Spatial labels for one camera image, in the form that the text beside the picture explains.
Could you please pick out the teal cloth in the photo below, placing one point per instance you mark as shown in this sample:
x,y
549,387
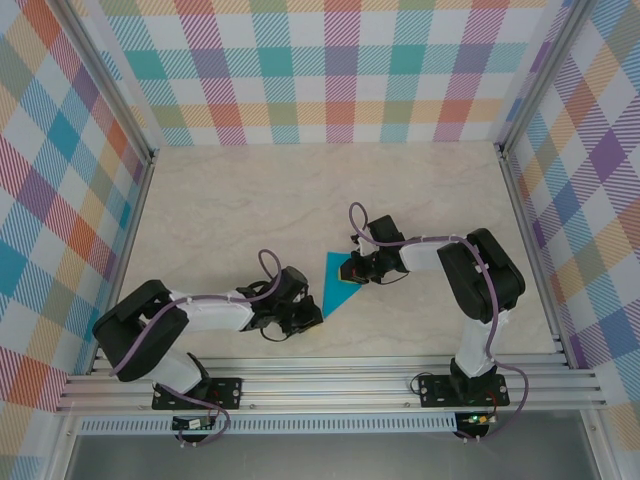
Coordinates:
x,y
332,290

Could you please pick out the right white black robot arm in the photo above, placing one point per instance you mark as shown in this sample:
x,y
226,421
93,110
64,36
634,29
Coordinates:
x,y
425,257

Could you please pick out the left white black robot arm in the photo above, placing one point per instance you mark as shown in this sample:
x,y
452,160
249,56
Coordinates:
x,y
215,317

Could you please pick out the grey metal panel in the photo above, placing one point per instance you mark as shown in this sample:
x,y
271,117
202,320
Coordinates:
x,y
325,457

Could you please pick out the small dark circuit board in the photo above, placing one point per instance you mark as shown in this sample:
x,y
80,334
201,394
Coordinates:
x,y
192,424

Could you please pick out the small circuit board yellow connector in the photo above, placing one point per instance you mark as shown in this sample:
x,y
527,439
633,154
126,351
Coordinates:
x,y
477,419

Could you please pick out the long aluminium mounting rail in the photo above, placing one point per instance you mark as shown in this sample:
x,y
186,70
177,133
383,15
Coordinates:
x,y
325,385

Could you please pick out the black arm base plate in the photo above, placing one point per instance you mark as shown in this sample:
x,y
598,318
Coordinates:
x,y
432,392
230,392

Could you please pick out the aluminium side rail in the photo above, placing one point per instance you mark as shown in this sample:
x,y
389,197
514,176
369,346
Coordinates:
x,y
126,250
531,250

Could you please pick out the aluminium corner post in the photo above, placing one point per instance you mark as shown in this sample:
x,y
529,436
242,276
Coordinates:
x,y
107,80
540,75

